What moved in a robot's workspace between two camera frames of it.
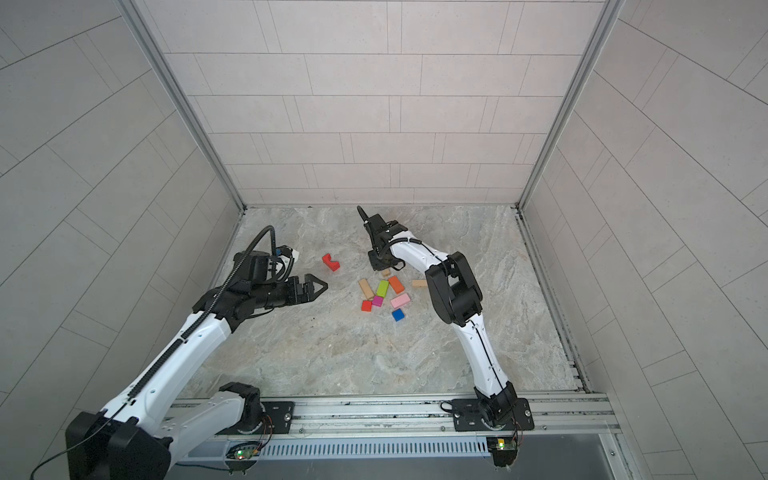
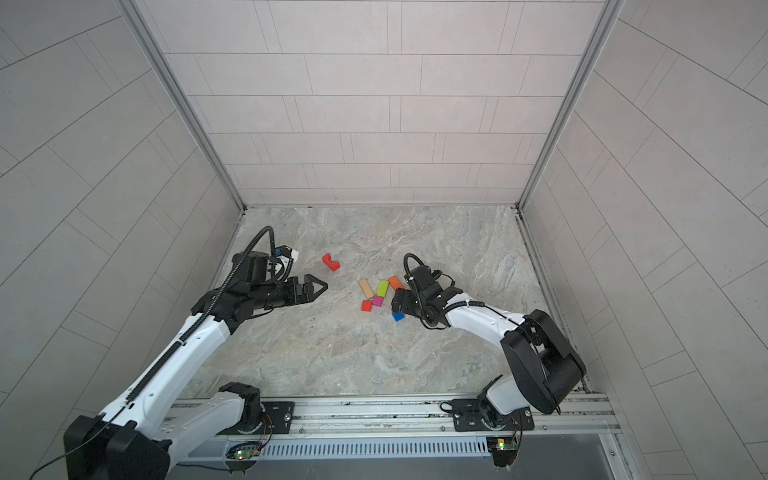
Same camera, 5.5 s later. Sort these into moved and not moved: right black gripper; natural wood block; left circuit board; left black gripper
Moved: right black gripper
Not moved: left black gripper; natural wood block; left circuit board
